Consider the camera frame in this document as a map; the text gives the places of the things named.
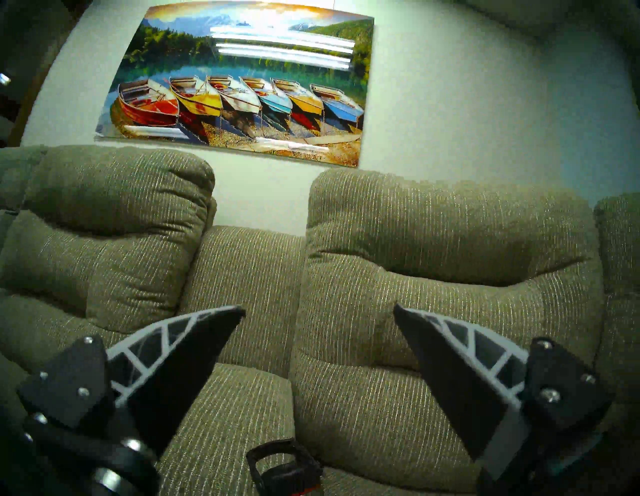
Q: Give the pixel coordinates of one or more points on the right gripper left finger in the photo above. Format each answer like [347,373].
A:
[165,370]

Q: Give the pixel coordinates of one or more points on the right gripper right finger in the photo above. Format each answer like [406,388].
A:
[450,370]

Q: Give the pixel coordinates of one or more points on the purple insulated water bottle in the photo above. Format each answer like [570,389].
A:
[290,477]

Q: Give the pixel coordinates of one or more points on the olive sofa console armrest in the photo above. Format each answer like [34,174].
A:
[235,415]

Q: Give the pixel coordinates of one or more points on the olive green sectional sofa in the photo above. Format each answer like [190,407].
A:
[425,240]

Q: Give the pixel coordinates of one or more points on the colourful rowboats wall picture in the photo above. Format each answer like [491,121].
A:
[240,90]

